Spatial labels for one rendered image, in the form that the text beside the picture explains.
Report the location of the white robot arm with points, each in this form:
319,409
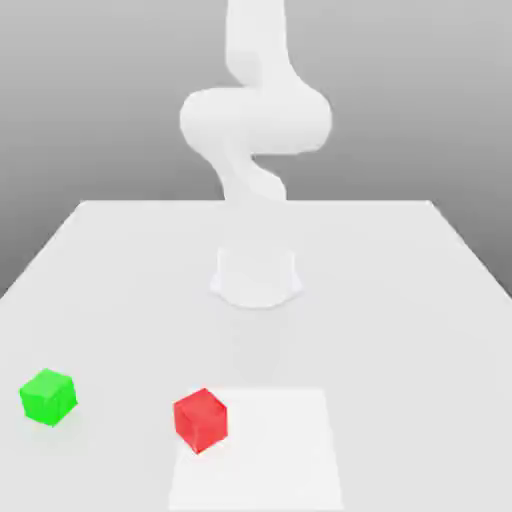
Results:
256,120

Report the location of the small red cube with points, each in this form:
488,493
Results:
200,420

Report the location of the small green cube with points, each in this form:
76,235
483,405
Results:
48,397

